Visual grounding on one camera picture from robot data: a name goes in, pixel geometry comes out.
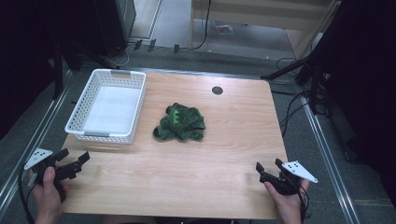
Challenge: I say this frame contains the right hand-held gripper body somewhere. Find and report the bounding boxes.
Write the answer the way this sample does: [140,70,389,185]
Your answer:
[260,160,318,196]

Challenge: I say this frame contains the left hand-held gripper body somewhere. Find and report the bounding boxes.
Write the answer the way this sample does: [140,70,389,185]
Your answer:
[23,147,78,185]

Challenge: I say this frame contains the white plastic basket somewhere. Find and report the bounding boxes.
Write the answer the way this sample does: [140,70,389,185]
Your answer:
[64,68,148,145]

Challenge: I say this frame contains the green plush toy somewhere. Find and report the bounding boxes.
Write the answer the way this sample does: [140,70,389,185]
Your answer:
[152,102,206,143]

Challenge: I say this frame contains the person's right hand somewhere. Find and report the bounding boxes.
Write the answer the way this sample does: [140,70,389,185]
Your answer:
[263,179,311,224]

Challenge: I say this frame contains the person's left hand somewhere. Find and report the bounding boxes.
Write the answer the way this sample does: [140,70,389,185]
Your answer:
[30,166,71,221]

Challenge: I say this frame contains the black metal stand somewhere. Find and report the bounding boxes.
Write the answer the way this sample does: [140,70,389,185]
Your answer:
[50,38,83,101]

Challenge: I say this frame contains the black tripod stand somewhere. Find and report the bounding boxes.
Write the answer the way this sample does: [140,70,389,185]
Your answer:
[261,54,332,117]

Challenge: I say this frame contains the dark cabinet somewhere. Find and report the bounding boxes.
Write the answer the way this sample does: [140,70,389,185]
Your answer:
[92,0,137,59]

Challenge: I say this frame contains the red booklet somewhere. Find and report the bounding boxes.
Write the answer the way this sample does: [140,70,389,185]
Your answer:
[214,21,235,35]

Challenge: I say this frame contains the light wooden shelf unit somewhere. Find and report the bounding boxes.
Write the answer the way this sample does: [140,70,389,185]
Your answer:
[189,0,342,61]

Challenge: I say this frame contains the metal floor rail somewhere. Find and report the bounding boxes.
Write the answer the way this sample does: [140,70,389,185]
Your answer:
[299,94,362,224]
[0,70,73,218]

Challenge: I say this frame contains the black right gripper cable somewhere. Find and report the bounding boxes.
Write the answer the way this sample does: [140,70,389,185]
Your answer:
[297,183,311,224]

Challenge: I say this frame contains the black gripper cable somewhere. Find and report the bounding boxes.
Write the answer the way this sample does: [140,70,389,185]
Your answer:
[17,167,35,224]
[297,183,311,224]

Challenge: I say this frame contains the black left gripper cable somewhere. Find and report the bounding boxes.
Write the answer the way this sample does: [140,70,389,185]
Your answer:
[17,167,35,224]

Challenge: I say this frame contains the black floor cables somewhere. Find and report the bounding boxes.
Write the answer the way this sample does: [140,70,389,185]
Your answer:
[271,57,316,138]

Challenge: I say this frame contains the white floor cable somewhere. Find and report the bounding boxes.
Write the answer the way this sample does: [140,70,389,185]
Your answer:
[104,42,134,69]

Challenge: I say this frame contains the black hanging cable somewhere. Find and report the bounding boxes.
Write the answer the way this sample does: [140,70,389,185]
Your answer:
[190,0,213,51]

